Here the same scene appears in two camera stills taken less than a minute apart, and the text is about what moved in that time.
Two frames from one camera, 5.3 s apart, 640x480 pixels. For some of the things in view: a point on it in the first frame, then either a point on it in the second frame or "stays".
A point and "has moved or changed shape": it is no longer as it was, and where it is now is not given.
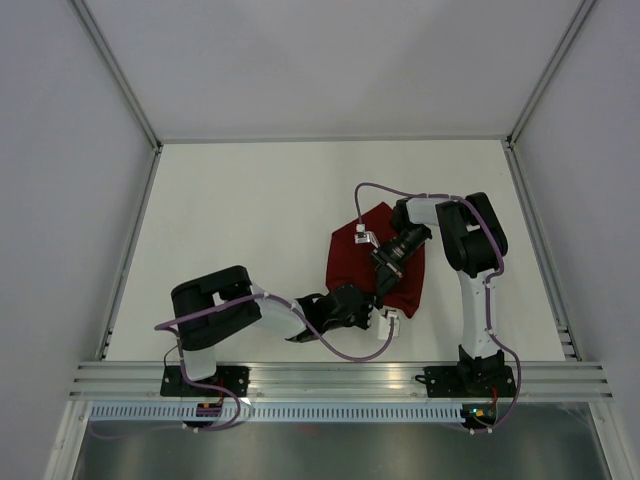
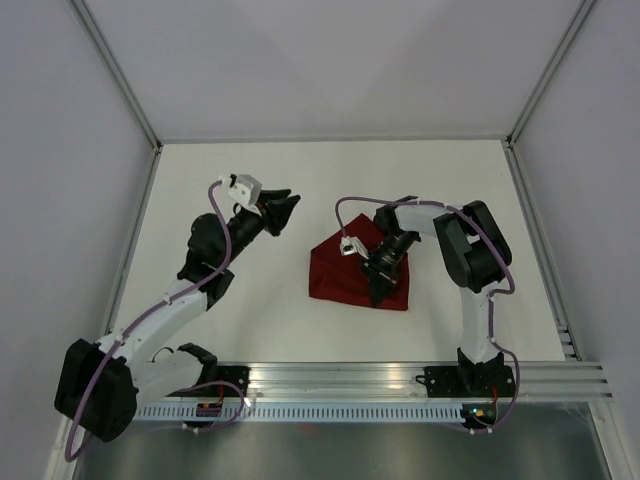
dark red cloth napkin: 352,264 has moved or changed shape
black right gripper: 388,271 stays
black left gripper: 369,302 → 276,213
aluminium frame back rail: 420,139 stays
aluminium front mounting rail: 586,380 stays
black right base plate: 474,379 stays
